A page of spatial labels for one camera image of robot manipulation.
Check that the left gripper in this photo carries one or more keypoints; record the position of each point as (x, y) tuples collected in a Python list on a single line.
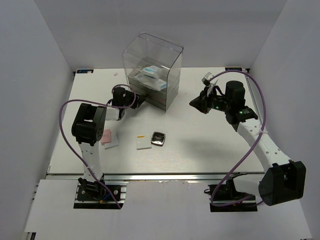
[(139, 101)]

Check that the pink makeup card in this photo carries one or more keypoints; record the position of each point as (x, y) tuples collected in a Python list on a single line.
[(106, 137)]

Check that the black gold compact case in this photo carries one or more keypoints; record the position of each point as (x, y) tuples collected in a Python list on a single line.
[(158, 138)]

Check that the blue label right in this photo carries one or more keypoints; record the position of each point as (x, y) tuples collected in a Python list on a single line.
[(233, 69)]

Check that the aluminium front rail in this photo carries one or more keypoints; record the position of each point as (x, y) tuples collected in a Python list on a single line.
[(164, 176)]

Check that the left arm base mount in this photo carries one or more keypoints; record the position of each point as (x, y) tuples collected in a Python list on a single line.
[(93, 196)]

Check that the blue label left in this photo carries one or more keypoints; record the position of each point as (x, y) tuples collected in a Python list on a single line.
[(84, 71)]

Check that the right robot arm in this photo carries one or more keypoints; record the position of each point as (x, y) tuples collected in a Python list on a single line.
[(283, 179)]

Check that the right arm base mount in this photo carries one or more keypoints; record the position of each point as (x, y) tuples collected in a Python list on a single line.
[(227, 193)]

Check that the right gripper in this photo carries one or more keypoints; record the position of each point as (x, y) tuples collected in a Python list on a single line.
[(201, 102)]

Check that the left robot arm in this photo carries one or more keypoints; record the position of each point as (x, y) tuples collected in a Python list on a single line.
[(89, 125)]

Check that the clear acrylic drawer organizer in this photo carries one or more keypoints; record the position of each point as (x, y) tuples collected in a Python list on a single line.
[(148, 49)]

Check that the white square compact box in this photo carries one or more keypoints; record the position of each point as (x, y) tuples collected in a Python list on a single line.
[(143, 142)]

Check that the white flat packet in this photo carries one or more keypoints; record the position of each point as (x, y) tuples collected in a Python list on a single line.
[(114, 141)]

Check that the blue label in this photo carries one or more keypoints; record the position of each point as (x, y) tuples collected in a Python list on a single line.
[(84, 71), (233, 69)]

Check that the white cotton pad pack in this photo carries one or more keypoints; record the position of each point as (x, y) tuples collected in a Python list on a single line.
[(153, 71), (156, 84)]

